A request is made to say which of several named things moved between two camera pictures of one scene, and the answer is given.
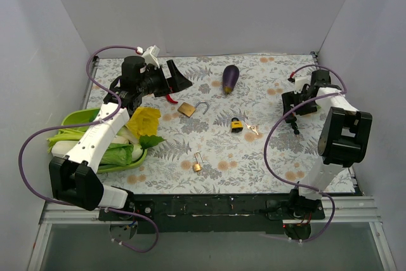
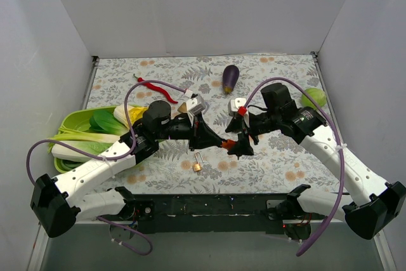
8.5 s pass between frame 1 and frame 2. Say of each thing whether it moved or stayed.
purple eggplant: stayed
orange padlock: moved
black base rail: stayed
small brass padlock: stayed
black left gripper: moved
